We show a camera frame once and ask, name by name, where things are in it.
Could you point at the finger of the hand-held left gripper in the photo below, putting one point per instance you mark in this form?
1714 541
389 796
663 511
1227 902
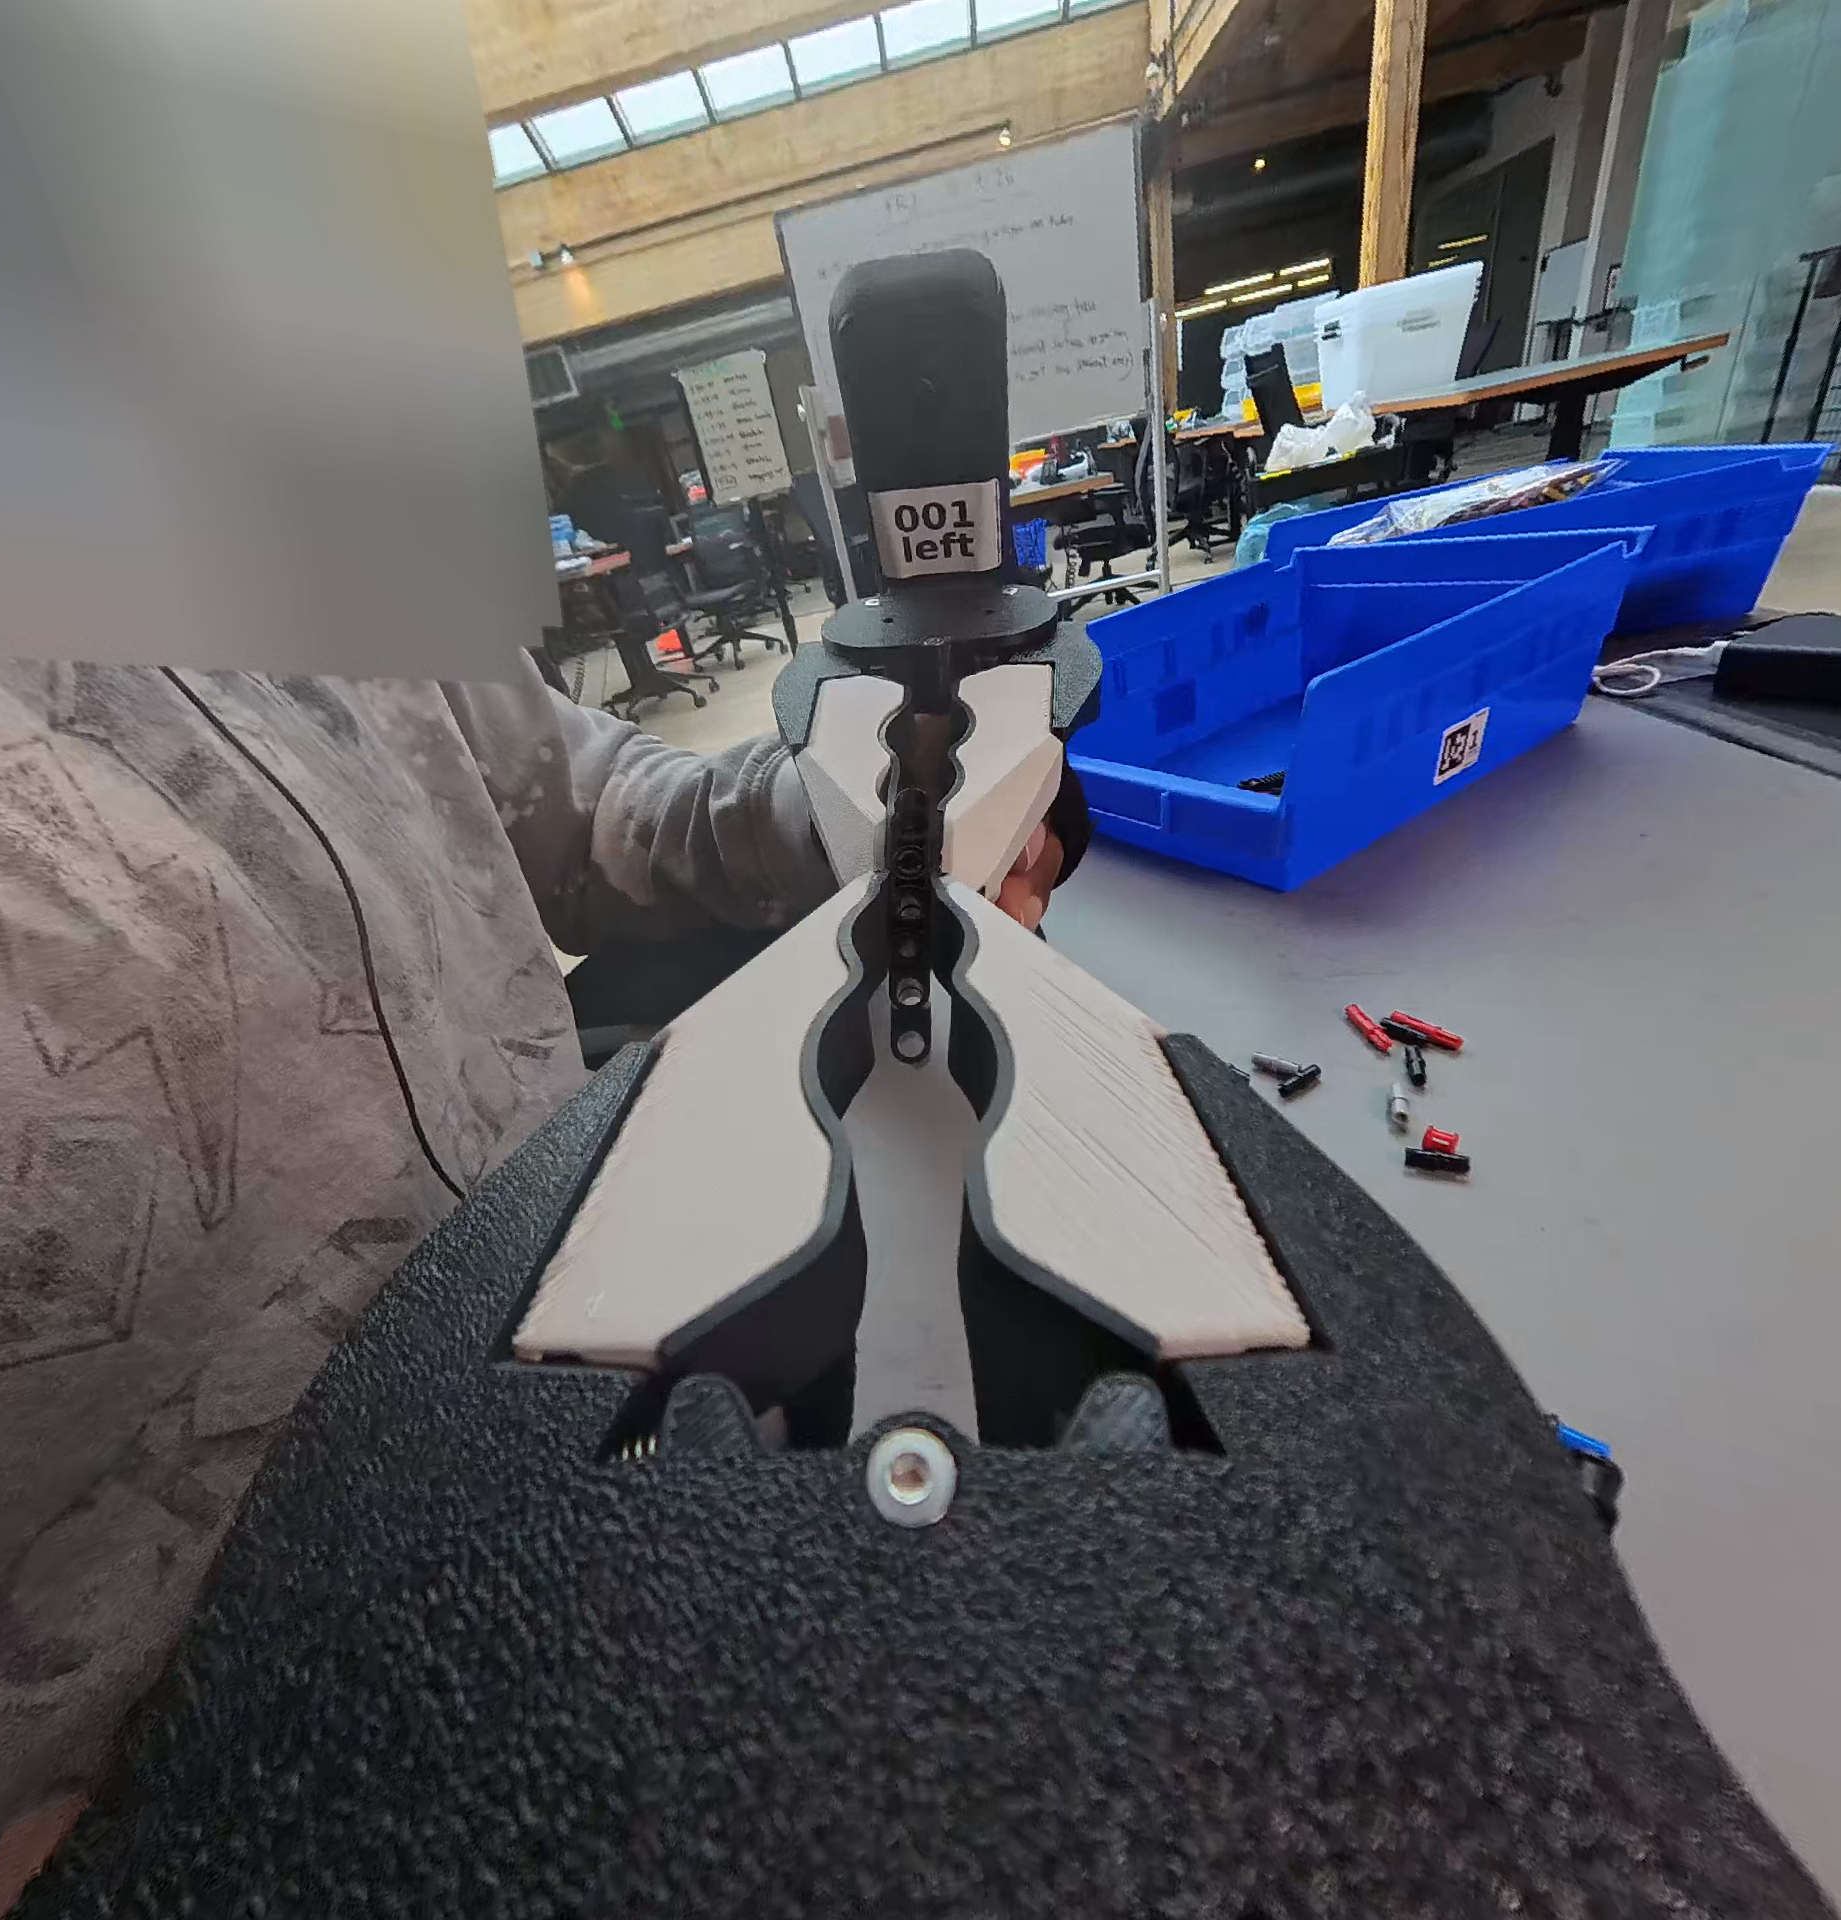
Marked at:
845 765
1010 765

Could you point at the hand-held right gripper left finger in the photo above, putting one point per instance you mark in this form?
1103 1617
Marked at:
695 1186

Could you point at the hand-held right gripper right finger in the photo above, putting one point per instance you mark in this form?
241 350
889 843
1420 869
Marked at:
1130 1186

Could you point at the black toy brick beam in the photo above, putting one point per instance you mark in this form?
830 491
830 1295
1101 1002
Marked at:
906 901

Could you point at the group of small toy pins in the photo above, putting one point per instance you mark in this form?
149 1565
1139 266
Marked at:
1424 1030

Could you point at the blue plastic bin with tag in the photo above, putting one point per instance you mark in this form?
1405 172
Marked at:
1385 751

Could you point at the grey desk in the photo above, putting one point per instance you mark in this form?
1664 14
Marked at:
1534 931

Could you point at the person's left hand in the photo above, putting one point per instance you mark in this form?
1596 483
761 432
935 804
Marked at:
1033 876

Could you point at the small whiteboard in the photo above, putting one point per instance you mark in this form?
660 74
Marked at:
734 426

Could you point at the large whiteboard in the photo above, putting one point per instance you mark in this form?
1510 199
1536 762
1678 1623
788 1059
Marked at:
1069 270

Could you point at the black office chair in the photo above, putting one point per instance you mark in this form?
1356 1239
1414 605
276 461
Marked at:
649 630
734 585

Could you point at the teal plastic bag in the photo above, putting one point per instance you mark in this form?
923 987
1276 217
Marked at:
1263 532

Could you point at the white plastic bag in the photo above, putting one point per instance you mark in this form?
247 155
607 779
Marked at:
1318 426

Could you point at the stack of clear storage boxes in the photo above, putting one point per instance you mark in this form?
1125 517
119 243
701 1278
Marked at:
1385 330

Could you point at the bag of toy brick parts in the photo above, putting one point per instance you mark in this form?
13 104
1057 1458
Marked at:
1474 502

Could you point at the person's grey printed sweatshirt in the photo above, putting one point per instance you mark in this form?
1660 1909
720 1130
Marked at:
139 1125

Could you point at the wooden background table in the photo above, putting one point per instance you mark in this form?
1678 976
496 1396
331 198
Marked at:
1549 376

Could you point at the black power adapter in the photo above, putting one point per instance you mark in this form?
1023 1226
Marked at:
1804 660

